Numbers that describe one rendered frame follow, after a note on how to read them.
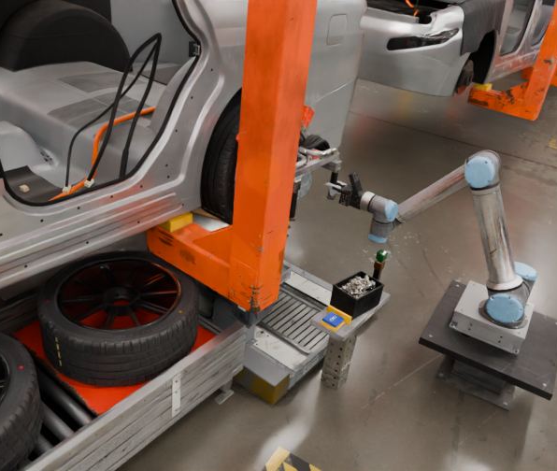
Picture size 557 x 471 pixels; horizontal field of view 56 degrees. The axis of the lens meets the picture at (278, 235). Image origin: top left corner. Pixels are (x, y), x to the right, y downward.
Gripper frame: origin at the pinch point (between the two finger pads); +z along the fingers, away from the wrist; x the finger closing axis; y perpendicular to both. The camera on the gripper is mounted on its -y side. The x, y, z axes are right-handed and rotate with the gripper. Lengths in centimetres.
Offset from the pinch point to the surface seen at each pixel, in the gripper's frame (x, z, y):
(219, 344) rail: -88, -10, 44
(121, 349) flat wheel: -123, 7, 35
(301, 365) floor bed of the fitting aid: -46, -27, 75
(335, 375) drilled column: -40, -43, 74
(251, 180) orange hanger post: -76, -11, -27
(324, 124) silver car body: 42, 34, -12
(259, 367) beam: -65, -16, 70
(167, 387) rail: -116, -10, 48
